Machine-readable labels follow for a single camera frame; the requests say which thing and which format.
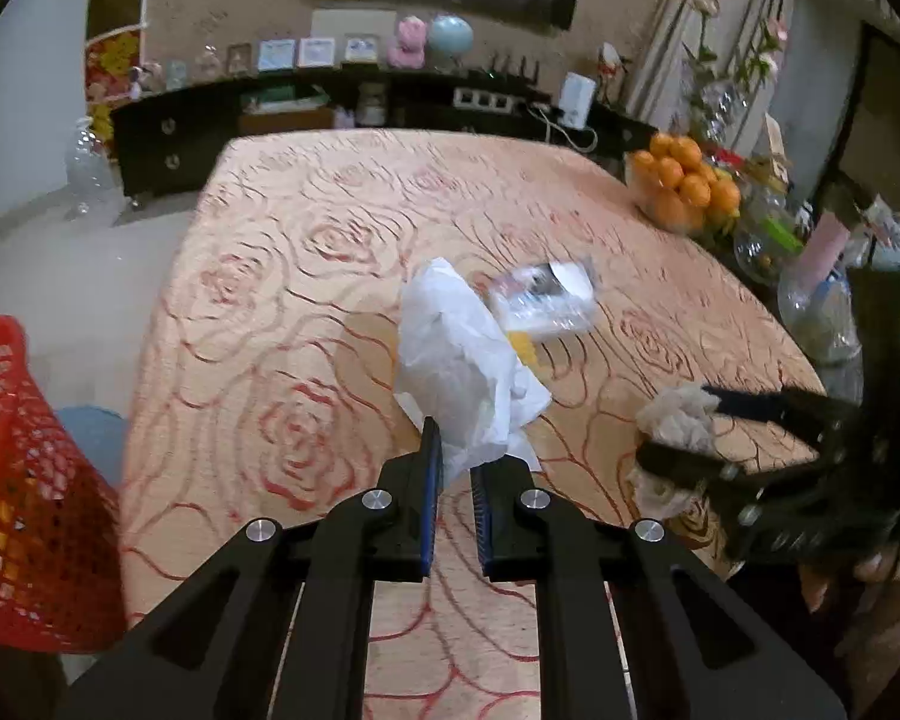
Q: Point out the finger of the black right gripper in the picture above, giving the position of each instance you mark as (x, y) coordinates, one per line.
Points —
(772, 404)
(685, 469)

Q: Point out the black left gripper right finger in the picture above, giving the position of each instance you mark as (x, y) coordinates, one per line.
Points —
(630, 624)

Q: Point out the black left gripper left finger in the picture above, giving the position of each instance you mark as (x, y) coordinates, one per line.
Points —
(275, 623)

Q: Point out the beige mesh net ball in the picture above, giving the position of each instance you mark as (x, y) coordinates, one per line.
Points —
(681, 417)

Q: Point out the yellow foam net sleeve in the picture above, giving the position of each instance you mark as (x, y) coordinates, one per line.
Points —
(524, 348)

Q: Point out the cat print tissue pack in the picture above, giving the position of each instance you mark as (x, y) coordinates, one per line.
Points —
(545, 300)

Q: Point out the white paper sheet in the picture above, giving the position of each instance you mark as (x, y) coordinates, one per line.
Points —
(457, 367)

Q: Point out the person's right hand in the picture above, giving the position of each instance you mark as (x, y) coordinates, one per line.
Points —
(861, 659)

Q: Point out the clear glass jar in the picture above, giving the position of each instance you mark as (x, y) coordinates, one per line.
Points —
(764, 240)

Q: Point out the red plastic mesh basket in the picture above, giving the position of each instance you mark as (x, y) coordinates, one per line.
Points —
(60, 586)

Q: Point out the rose pattern tablecloth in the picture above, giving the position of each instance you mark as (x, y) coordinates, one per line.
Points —
(265, 382)

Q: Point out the blue stool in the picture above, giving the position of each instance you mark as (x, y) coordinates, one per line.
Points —
(100, 435)

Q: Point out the glass bowl of oranges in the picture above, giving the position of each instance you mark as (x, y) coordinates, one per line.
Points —
(680, 190)

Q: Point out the glass vase with flowers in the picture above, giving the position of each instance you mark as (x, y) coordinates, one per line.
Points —
(716, 100)

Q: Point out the white router box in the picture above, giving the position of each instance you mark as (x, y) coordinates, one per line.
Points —
(575, 99)

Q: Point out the white power strip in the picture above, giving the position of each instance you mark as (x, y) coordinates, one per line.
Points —
(483, 101)

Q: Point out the clear large water bottle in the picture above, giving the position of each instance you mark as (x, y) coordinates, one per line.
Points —
(88, 167)

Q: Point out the light blue globe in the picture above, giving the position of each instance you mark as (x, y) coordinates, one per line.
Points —
(450, 36)

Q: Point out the black tv cabinet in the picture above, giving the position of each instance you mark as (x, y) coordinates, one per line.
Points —
(169, 143)

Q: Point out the pink plush toy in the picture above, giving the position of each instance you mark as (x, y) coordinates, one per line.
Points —
(408, 48)

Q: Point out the red yellow festive poster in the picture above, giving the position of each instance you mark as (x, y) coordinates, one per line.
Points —
(108, 61)

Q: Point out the white picture frame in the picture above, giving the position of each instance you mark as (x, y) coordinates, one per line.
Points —
(276, 55)
(317, 52)

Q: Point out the white board leaning on wall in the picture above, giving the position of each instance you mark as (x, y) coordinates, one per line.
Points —
(343, 22)

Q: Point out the small dark photo frame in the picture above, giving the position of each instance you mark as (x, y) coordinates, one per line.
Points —
(239, 58)

